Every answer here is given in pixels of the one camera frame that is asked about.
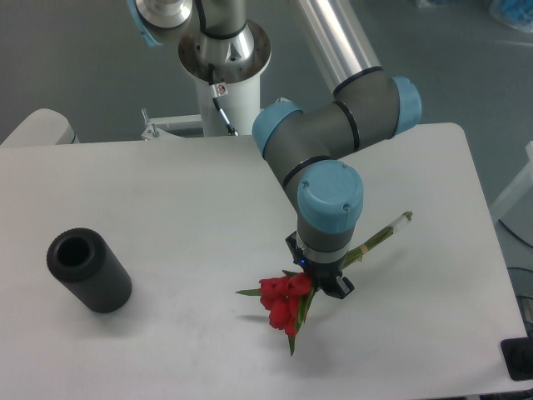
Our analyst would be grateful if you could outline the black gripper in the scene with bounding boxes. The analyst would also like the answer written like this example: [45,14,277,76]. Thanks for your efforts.
[286,233,355,299]

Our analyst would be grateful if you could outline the red tulip flower bouquet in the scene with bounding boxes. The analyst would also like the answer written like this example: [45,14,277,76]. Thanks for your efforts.
[237,211,413,354]

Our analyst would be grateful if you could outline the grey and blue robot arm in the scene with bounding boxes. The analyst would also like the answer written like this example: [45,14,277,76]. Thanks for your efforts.
[127,1,421,299]

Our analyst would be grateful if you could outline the black device at table edge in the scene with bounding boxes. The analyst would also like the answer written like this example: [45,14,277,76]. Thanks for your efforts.
[501,337,532,382]

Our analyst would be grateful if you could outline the black cylindrical vase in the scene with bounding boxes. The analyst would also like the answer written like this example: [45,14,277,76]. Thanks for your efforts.
[46,227,132,313]

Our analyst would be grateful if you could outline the blue plastic bag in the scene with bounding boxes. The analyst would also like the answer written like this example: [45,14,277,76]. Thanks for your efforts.
[490,0,532,33]

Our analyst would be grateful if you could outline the white chair back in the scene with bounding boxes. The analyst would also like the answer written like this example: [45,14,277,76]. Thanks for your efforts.
[1,108,80,148]

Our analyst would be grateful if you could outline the black floor cables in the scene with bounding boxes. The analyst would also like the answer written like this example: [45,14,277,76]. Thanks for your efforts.
[496,218,533,339]

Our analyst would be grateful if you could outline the black cable on pedestal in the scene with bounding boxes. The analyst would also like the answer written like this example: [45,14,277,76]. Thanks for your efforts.
[207,62,240,137]

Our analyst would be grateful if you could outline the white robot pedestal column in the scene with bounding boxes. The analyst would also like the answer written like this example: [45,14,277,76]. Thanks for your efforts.
[193,74,261,137]

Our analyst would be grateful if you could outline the metal base bracket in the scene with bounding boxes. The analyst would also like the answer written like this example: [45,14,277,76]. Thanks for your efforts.
[141,108,203,141]

